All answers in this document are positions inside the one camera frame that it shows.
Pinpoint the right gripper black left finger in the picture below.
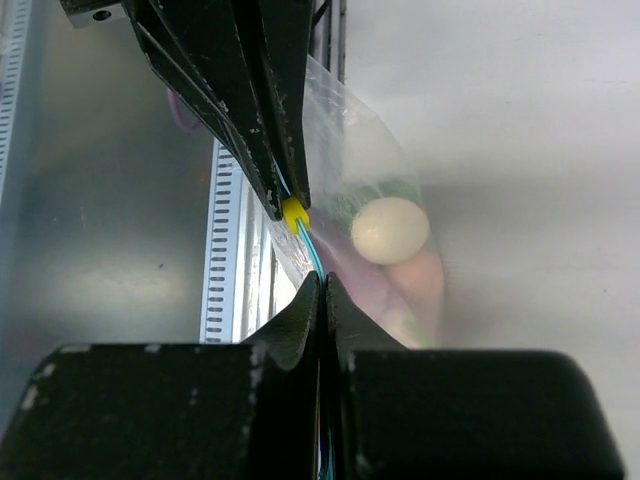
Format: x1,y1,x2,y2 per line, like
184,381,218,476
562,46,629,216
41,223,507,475
1,274,320,479

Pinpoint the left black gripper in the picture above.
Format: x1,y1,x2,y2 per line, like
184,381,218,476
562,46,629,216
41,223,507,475
59,0,283,221

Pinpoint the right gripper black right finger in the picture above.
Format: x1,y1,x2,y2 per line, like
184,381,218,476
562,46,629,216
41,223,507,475
324,275,625,479

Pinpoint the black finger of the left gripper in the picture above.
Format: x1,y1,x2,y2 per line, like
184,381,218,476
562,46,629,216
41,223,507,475
234,1,313,209

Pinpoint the peach toy egg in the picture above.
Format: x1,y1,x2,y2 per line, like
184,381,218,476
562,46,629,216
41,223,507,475
385,250,444,322

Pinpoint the green toy bell pepper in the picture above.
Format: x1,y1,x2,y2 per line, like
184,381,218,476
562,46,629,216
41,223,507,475
328,179,423,230

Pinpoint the white toy onion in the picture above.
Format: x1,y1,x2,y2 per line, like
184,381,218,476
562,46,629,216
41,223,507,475
350,197,431,265

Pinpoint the clear zip bag blue zipper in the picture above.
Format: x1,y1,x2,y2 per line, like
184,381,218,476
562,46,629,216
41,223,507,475
271,59,444,479

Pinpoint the purple toy eggplant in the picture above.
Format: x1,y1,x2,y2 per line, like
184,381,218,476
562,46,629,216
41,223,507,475
311,234,428,348

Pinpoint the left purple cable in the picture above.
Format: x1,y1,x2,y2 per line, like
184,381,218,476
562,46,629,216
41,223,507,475
167,87,201,132

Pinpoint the slotted grey cable duct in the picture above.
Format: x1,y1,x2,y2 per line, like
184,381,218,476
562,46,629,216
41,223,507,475
199,140,242,345

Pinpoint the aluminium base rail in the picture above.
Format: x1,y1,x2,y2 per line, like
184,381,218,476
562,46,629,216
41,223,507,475
232,179,291,343

